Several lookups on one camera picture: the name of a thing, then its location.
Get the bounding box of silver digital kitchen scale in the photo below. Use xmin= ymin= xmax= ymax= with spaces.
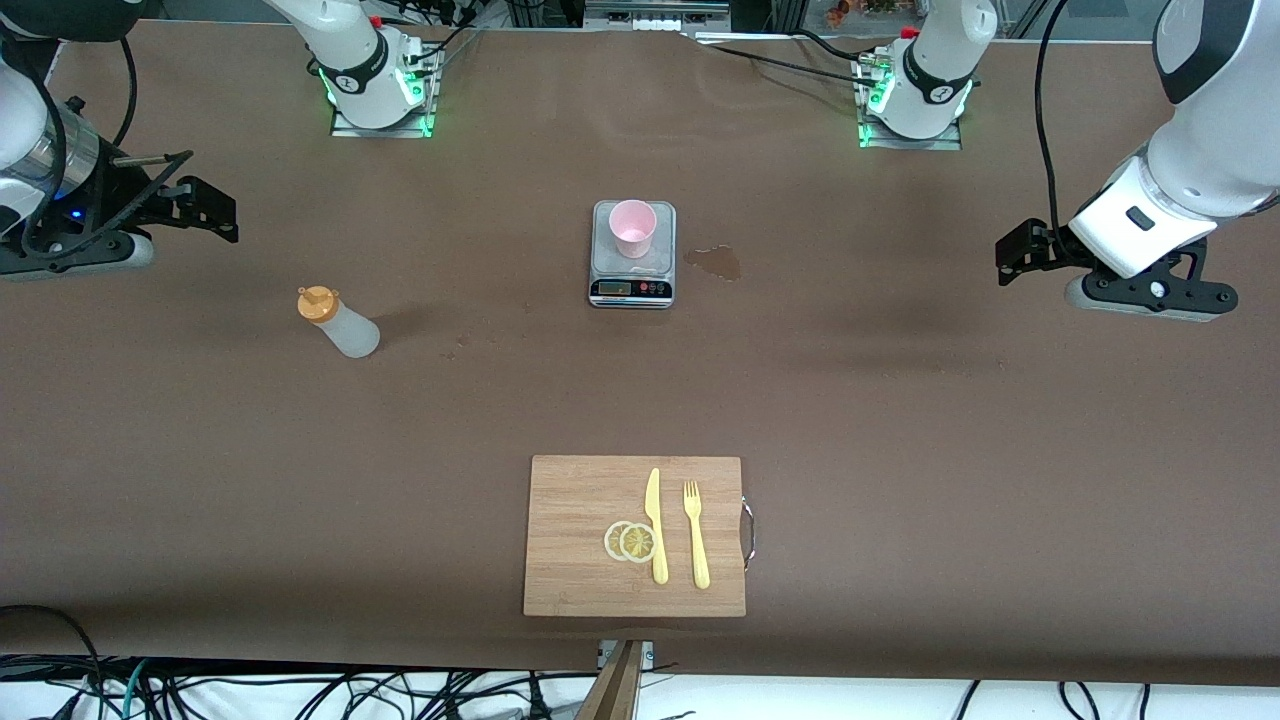
xmin=588 ymin=200 xmax=678 ymax=310

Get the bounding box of pink plastic cup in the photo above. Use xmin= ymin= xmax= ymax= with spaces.
xmin=609 ymin=200 xmax=658 ymax=260

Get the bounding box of teal floor cable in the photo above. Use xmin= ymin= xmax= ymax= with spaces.
xmin=120 ymin=658 xmax=151 ymax=719

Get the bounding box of yellow plastic knife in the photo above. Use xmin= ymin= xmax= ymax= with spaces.
xmin=644 ymin=467 xmax=670 ymax=586

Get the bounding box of yellow plastic fork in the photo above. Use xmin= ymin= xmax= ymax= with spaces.
xmin=683 ymin=480 xmax=712 ymax=590

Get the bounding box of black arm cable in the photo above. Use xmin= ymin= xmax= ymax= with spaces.
xmin=1033 ymin=0 xmax=1071 ymax=231
xmin=20 ymin=20 xmax=196 ymax=246

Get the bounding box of wooden post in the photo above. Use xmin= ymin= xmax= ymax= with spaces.
xmin=575 ymin=640 xmax=646 ymax=720

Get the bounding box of bamboo cutting board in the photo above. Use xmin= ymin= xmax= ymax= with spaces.
xmin=523 ymin=455 xmax=756 ymax=618

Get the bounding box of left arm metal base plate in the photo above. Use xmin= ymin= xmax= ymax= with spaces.
xmin=857 ymin=60 xmax=963 ymax=151

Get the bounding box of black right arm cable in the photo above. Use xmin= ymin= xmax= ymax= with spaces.
xmin=20 ymin=20 xmax=196 ymax=246

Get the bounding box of white power strip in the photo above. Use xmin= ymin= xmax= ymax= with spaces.
xmin=585 ymin=0 xmax=731 ymax=33

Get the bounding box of black table cable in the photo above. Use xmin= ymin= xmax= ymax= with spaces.
xmin=690 ymin=35 xmax=886 ymax=96

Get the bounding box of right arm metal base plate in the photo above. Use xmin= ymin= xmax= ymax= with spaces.
xmin=330 ymin=45 xmax=441 ymax=139

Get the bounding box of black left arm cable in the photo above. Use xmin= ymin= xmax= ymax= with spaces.
xmin=1033 ymin=0 xmax=1071 ymax=231

